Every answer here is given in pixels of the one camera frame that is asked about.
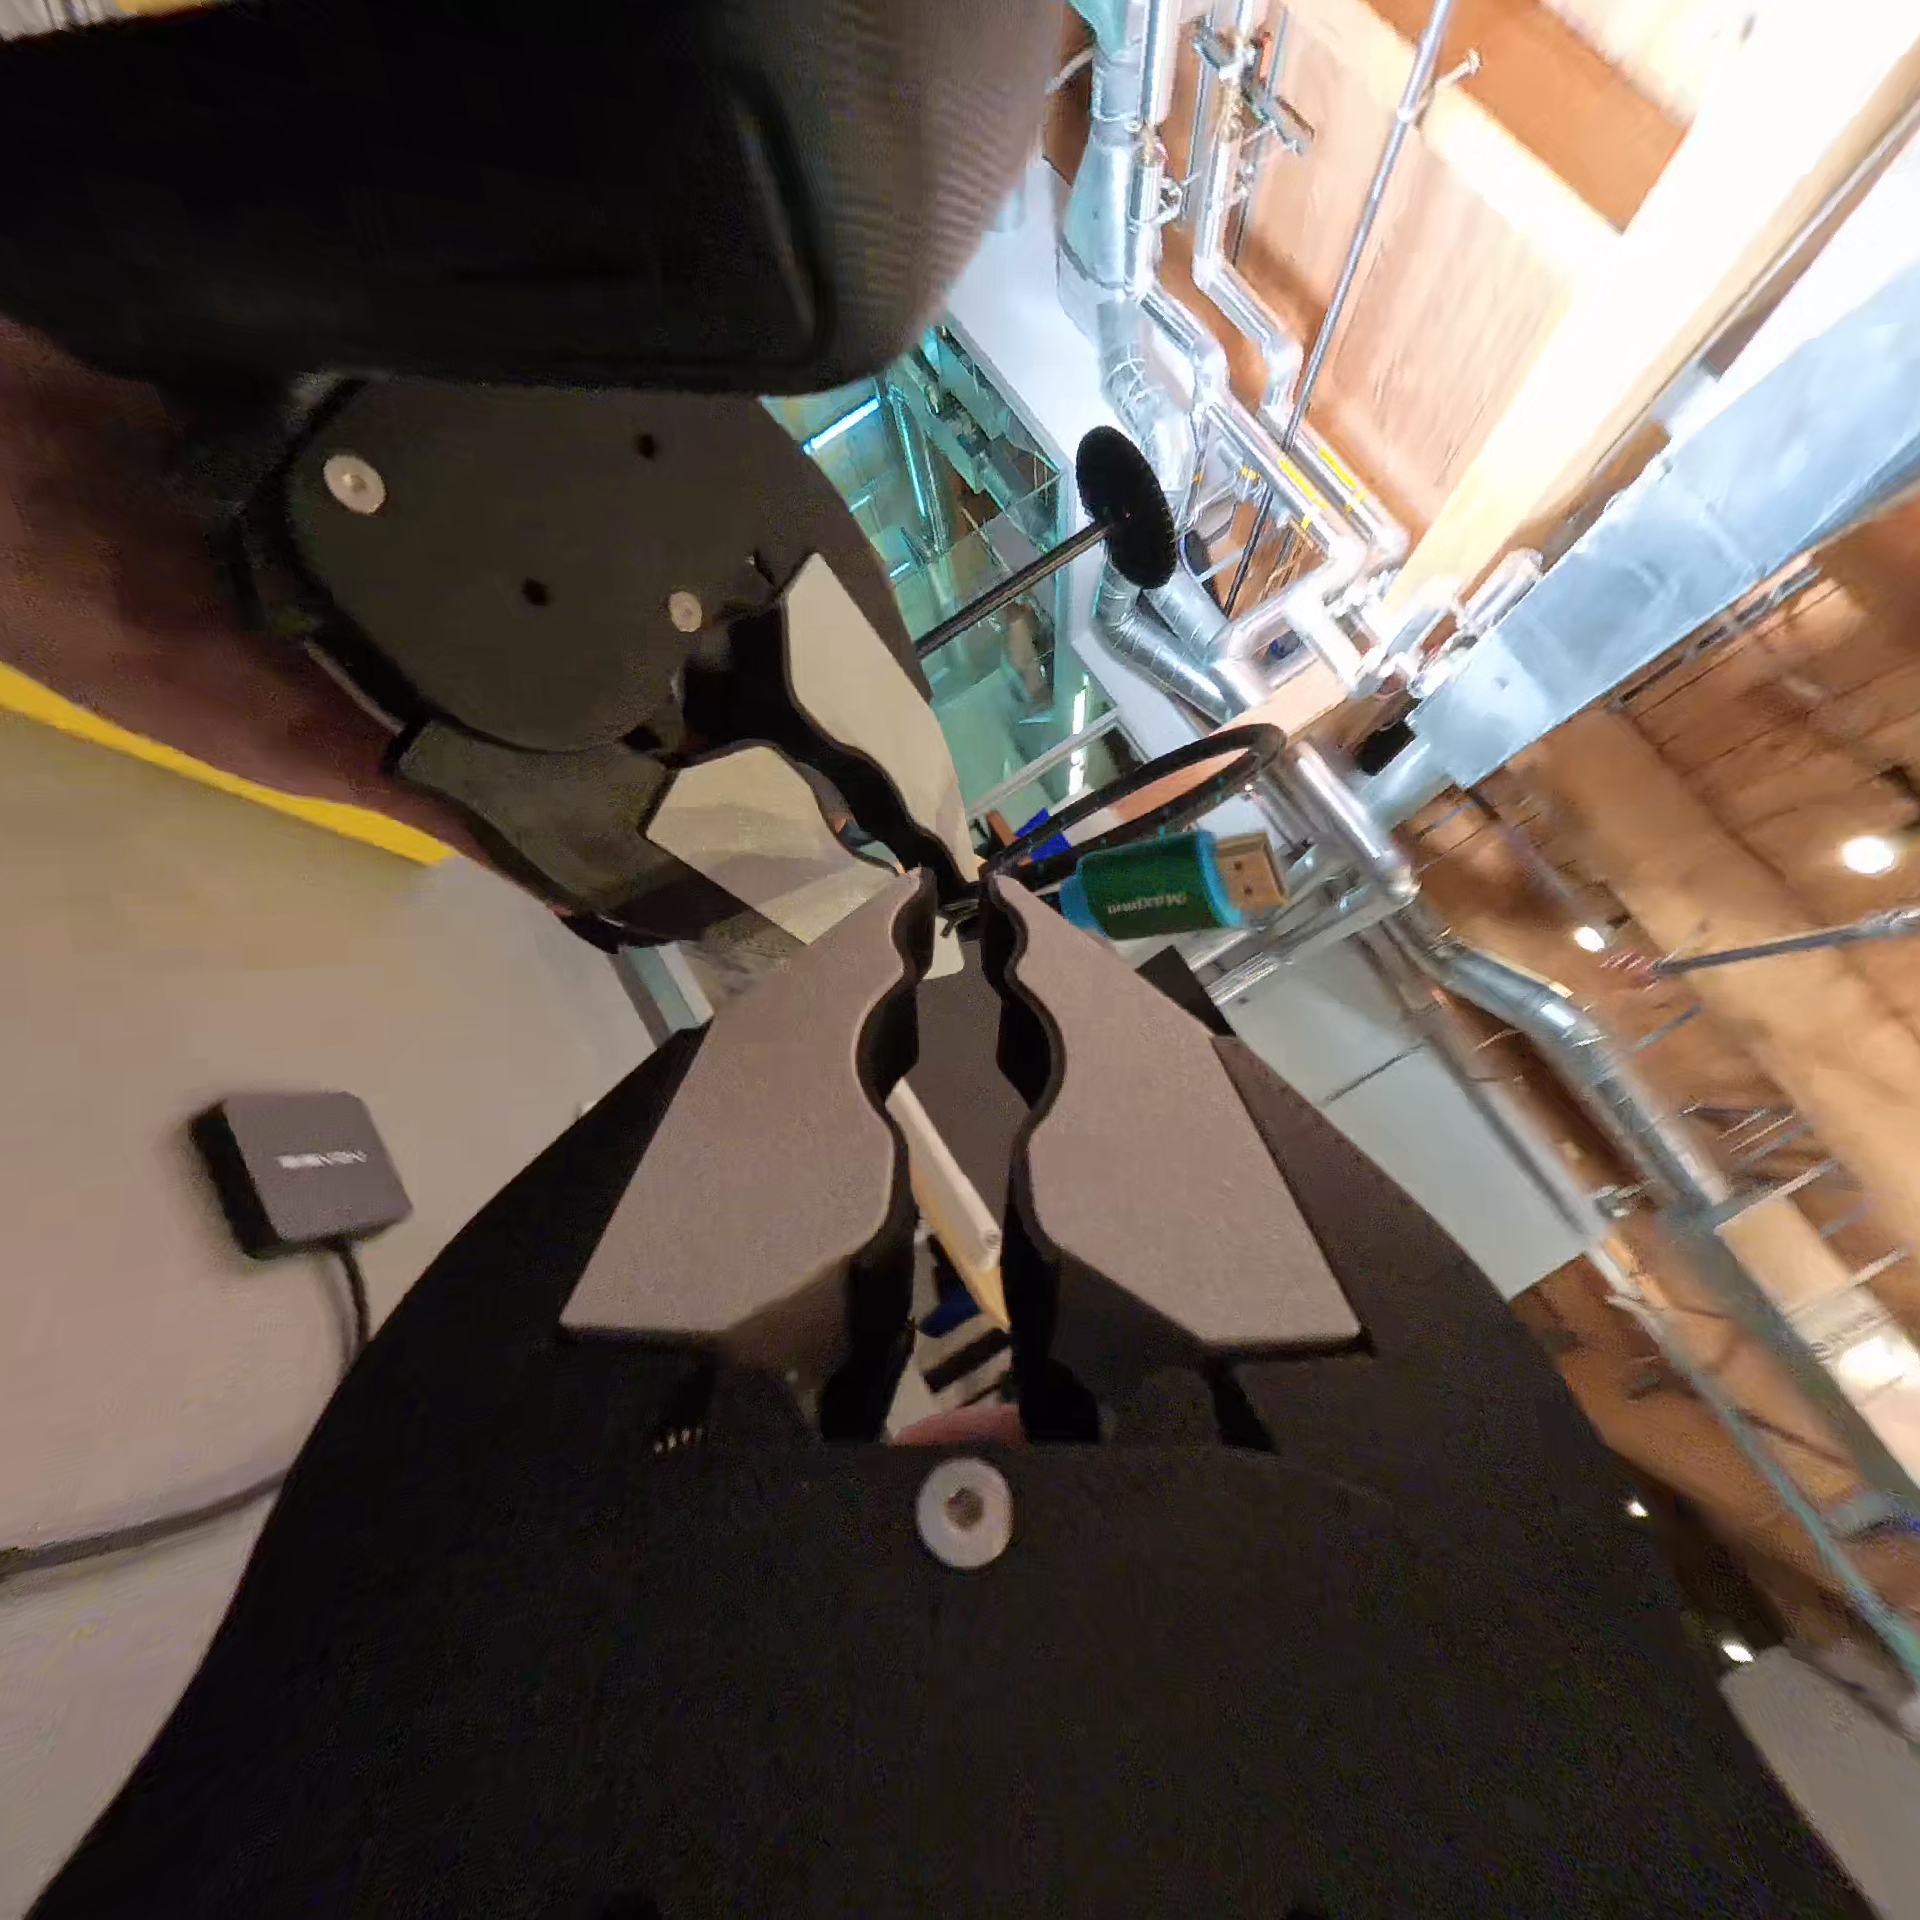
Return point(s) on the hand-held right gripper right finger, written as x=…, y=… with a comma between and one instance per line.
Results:
x=1184, y=1200

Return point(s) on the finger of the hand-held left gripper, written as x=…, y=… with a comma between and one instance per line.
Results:
x=868, y=691
x=750, y=825

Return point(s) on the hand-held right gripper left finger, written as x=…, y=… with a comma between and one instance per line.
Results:
x=733, y=1185

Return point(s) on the silver ceiling pipes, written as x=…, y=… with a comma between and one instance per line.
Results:
x=1141, y=194

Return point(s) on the black round fixture on rod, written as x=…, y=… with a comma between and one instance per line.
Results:
x=1125, y=503

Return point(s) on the dark adapter hub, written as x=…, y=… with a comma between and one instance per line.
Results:
x=300, y=1171

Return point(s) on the yellow plastic bin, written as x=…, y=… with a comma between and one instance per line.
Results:
x=225, y=774

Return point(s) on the person's left hand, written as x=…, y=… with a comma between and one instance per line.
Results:
x=89, y=570

